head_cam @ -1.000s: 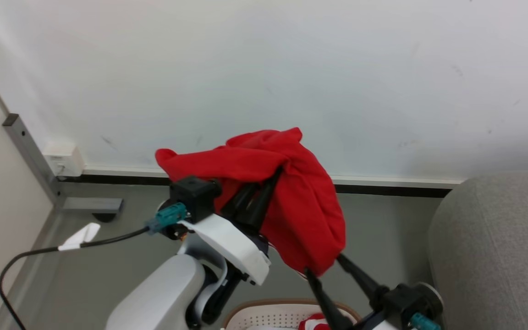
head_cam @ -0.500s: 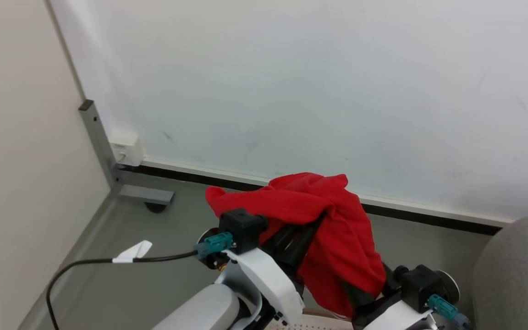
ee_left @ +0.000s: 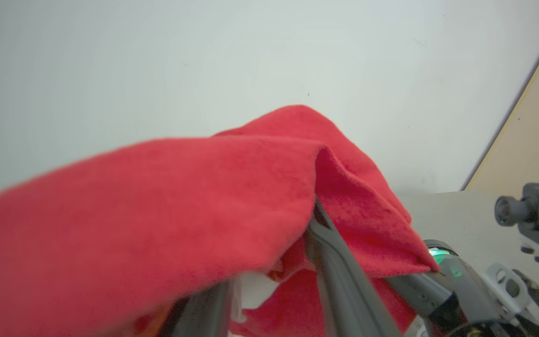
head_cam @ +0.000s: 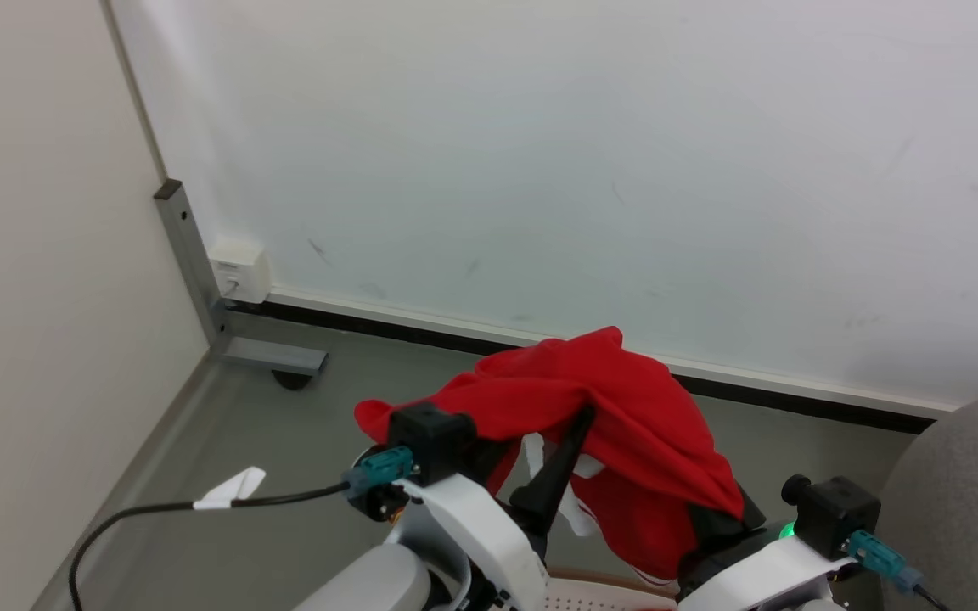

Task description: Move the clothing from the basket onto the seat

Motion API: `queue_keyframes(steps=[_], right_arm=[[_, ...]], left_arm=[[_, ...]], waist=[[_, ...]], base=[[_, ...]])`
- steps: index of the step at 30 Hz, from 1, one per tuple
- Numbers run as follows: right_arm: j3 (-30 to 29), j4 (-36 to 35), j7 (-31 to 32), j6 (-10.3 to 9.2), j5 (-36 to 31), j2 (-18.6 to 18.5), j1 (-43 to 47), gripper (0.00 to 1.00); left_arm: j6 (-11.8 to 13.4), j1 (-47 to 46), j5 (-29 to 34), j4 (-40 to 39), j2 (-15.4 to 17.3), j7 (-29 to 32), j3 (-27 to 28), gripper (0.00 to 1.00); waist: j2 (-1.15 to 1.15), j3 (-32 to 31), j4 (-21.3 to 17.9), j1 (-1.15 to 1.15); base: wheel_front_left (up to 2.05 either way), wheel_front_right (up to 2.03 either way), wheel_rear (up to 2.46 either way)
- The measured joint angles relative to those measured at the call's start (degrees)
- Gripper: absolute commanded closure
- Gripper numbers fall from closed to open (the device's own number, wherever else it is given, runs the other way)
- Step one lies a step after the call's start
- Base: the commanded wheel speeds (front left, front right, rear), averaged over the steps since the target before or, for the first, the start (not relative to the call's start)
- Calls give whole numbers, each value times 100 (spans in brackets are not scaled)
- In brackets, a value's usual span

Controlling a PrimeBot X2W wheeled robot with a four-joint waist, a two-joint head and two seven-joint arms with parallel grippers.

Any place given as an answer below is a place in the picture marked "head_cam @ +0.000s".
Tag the grey metal foot bar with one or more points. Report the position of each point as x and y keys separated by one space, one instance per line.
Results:
x=272 y=352

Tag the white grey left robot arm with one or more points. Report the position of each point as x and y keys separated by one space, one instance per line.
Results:
x=370 y=581

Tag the white wall outlet box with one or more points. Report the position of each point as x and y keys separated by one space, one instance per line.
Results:
x=240 y=270

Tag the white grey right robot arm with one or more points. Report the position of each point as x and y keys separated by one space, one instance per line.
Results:
x=820 y=604

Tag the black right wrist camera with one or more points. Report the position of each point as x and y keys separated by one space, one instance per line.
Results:
x=833 y=513

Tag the red garment with white stripes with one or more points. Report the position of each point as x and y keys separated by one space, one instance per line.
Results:
x=633 y=407

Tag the white black baseboard strip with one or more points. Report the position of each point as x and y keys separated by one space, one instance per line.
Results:
x=710 y=378

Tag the white perforated laundry basket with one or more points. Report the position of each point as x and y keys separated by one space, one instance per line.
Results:
x=591 y=598

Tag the grey fabric sofa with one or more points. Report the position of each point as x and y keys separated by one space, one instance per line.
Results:
x=964 y=509

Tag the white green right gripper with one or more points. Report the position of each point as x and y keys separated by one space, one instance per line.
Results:
x=761 y=573

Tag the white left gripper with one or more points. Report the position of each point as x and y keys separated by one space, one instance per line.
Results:
x=480 y=530

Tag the black caster wheel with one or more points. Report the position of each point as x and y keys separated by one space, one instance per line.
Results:
x=292 y=380

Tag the grey metal frame post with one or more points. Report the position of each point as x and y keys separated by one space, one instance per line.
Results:
x=192 y=255

